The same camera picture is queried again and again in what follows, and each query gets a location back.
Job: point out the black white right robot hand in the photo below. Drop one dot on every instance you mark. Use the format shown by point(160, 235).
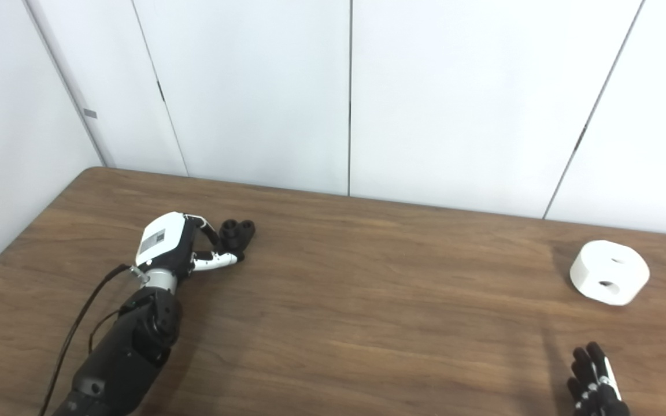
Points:
point(596, 393)

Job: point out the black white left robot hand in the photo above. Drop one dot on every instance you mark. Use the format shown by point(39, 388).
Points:
point(162, 240)

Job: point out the black plastic holder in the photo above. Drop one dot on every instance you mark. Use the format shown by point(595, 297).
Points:
point(237, 234)

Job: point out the round white plastic piece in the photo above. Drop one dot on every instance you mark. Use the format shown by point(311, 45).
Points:
point(605, 266)

